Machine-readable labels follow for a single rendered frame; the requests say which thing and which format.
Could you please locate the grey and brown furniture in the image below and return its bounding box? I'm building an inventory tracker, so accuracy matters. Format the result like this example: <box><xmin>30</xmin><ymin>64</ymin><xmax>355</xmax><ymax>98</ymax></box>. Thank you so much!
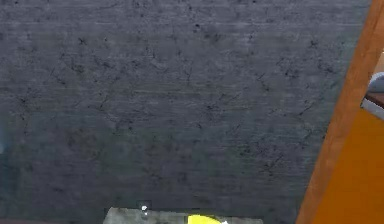
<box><xmin>360</xmin><ymin>71</ymin><xmax>384</xmax><ymax>122</ymax></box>

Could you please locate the yellow round object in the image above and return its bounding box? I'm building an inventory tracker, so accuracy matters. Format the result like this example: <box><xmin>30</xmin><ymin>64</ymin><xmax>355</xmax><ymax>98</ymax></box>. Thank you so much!
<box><xmin>187</xmin><ymin>214</ymin><xmax>224</xmax><ymax>224</ymax></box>

